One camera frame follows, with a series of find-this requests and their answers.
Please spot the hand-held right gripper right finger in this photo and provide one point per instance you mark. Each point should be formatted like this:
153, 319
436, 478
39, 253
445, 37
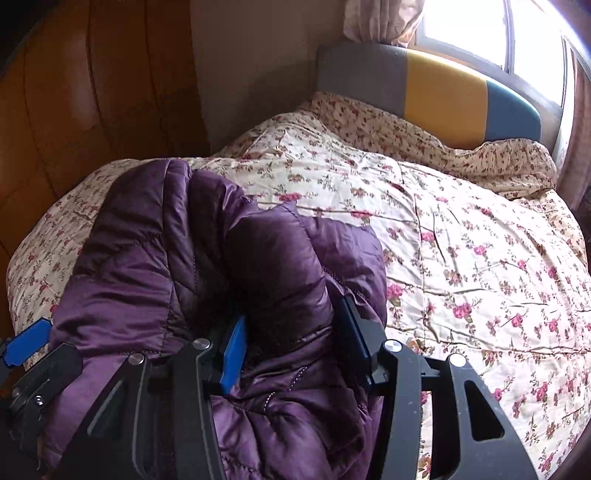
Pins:
358, 341

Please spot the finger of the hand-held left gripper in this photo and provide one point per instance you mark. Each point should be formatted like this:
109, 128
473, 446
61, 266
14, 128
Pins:
25, 344
51, 374

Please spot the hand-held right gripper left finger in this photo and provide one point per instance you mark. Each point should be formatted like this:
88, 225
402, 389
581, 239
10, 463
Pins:
234, 355

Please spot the floral pillow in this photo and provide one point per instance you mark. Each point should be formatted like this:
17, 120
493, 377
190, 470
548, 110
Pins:
415, 138

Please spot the large floral print quilt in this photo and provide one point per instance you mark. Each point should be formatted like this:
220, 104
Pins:
461, 254

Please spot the grey yellow blue headboard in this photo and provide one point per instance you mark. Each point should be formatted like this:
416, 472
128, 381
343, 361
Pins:
438, 92

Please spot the wooden wardrobe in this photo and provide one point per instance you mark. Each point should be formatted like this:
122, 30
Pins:
92, 92

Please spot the purple puffer jacket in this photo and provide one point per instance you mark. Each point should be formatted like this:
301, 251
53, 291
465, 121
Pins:
161, 277

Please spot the long pink floral curtain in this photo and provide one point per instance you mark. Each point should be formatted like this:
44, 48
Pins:
581, 138

